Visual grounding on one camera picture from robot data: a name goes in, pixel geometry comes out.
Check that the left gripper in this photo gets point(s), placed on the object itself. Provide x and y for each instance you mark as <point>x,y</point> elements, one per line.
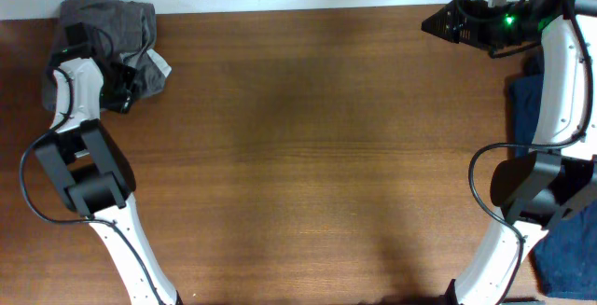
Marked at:
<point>122,104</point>

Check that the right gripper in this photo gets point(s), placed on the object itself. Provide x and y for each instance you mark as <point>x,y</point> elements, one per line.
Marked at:
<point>457,25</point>

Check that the grey shorts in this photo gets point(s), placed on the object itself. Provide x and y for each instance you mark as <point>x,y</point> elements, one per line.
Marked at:
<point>117,31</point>

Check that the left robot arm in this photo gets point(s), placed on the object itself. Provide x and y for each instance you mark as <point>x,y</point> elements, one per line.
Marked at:
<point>86,167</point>

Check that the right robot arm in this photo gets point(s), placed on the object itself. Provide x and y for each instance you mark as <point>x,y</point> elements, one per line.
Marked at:
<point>556,178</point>

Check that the dark blue folded garment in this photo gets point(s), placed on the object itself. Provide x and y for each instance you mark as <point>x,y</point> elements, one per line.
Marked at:
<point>565,261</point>

